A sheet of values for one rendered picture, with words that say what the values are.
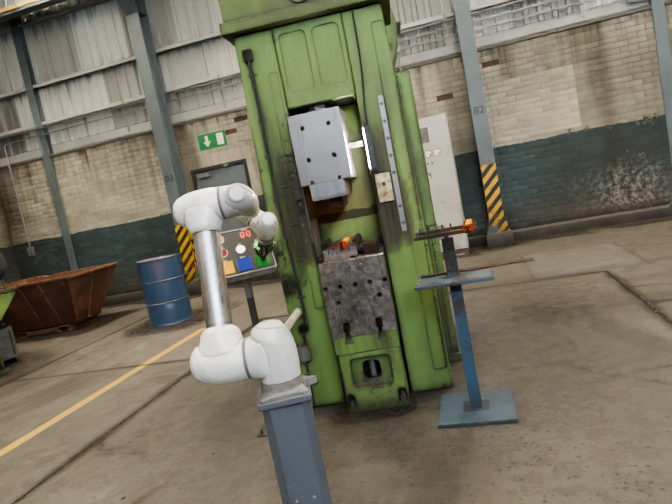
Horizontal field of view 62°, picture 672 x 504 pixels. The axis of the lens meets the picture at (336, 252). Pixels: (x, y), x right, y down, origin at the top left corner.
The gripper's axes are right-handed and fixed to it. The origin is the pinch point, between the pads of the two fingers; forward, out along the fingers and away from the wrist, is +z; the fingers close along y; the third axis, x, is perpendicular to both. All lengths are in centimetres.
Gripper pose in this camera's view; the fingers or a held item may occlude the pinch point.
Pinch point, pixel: (263, 256)
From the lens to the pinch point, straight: 307.1
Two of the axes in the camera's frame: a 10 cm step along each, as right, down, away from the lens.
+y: 9.3, -2.2, 3.0
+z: -1.7, 4.5, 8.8
